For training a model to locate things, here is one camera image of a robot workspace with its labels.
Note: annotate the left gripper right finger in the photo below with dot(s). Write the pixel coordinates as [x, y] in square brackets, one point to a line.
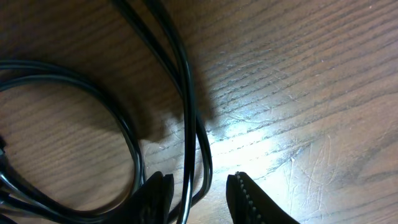
[249, 204]

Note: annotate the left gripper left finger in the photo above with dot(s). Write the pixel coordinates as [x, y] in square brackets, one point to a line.
[150, 204]

